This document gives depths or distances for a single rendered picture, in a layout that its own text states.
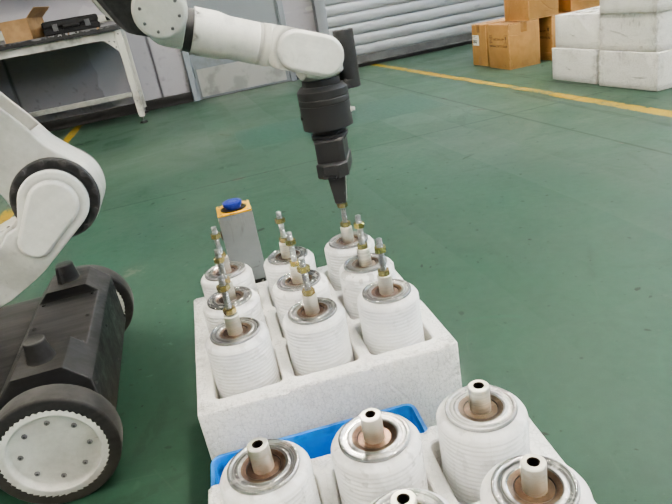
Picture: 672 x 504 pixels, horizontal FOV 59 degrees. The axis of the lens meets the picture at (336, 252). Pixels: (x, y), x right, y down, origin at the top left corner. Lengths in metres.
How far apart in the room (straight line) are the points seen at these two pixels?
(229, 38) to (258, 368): 0.50
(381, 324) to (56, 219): 0.57
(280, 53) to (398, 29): 5.31
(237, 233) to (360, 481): 0.72
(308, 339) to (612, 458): 0.47
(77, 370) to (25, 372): 0.08
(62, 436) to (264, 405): 0.35
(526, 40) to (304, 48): 3.66
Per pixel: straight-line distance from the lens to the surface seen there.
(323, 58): 1.00
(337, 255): 1.10
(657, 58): 3.32
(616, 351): 1.22
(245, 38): 1.00
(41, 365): 1.10
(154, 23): 0.95
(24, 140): 1.13
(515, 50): 4.54
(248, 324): 0.91
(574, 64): 3.79
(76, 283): 1.40
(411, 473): 0.64
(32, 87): 6.04
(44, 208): 1.11
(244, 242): 1.25
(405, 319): 0.90
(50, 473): 1.12
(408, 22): 6.32
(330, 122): 1.03
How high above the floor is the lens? 0.68
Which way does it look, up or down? 23 degrees down
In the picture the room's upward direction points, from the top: 10 degrees counter-clockwise
